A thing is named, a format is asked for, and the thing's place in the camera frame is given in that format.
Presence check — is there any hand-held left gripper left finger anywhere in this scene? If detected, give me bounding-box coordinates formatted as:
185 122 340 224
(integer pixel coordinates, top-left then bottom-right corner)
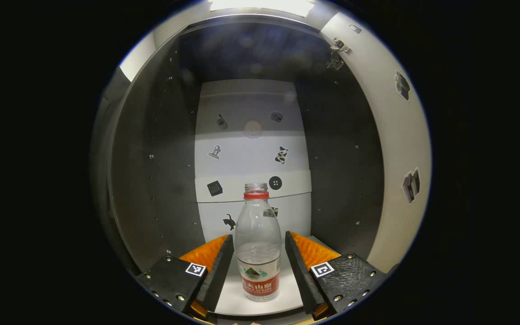
136 233 235 320

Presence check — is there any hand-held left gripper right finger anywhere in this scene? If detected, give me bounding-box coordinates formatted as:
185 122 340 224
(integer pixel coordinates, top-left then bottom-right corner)
285 231 388 321

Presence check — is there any clear plastic bottle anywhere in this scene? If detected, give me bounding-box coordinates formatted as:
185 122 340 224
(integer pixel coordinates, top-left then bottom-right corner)
234 183 282 302

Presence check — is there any metal door hinge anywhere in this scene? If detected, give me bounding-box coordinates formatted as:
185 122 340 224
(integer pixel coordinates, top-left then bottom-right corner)
327 38 352 71

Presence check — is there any large rectangular ceiling light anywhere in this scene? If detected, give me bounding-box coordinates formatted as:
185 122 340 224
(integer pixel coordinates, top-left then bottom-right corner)
209 0 316 18

